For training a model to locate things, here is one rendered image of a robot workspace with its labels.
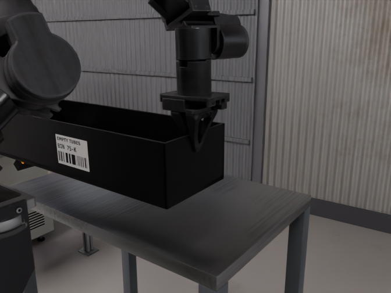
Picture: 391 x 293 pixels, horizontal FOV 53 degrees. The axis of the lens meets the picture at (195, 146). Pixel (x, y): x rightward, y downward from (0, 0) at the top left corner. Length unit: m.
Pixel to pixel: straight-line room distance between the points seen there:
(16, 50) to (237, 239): 0.55
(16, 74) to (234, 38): 0.35
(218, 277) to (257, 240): 0.15
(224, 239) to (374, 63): 1.95
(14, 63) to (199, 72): 0.28
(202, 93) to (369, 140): 2.10
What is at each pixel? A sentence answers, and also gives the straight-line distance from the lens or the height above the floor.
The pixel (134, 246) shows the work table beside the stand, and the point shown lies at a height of 0.79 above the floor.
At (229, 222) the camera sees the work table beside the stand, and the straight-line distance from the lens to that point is 0.88.
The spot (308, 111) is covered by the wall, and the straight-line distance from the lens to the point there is 2.72.
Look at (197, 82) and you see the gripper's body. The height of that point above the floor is 1.13.
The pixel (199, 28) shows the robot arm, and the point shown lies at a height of 1.21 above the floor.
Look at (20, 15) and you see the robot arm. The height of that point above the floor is 1.22.
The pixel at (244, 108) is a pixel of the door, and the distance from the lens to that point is 2.84.
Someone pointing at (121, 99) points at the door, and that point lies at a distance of 3.55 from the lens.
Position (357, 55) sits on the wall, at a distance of 2.61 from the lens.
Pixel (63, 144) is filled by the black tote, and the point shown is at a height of 1.00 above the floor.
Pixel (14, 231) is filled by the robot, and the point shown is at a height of 0.92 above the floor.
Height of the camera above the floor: 1.20
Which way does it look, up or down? 16 degrees down
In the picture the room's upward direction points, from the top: straight up
